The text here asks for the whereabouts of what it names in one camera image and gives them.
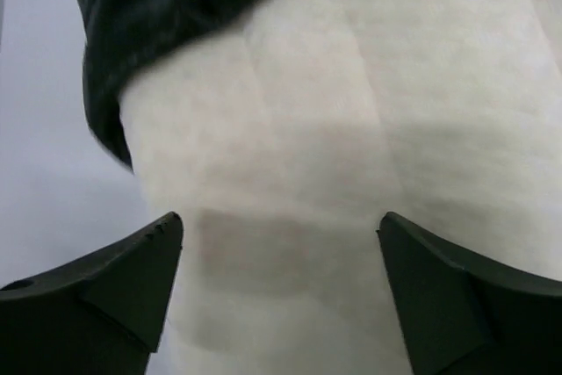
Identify black floral pillowcase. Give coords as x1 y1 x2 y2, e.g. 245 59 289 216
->
61 0 317 174

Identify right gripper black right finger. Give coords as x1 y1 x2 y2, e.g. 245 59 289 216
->
377 213 561 375

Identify cream foam pillow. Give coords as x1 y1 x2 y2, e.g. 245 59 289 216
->
120 0 561 374

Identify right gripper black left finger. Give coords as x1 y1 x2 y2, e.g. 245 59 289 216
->
1 213 183 375

